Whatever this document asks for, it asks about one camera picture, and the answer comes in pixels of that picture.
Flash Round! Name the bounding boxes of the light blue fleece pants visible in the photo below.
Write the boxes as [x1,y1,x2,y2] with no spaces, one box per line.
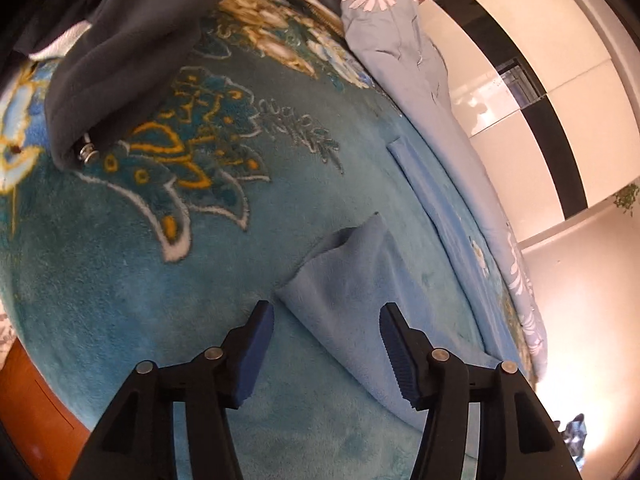
[277,138,530,428]

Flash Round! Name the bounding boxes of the teal floral bed blanket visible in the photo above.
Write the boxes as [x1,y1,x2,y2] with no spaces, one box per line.
[1,0,475,479]

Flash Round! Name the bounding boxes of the green hanging plant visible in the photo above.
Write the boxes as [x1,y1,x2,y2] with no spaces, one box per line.
[614,183,640,216]

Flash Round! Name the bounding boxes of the white black-striped wardrobe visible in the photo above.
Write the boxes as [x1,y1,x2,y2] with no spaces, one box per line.
[421,0,639,242]

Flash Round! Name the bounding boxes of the dark navy fleece jacket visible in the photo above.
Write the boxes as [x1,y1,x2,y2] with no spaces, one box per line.
[1,0,220,170]

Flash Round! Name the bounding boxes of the light blue daisy quilt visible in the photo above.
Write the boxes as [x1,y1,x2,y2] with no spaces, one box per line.
[341,0,548,377]

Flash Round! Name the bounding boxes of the orange wooden bed frame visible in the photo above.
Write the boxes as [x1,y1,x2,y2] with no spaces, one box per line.
[1,341,90,479]

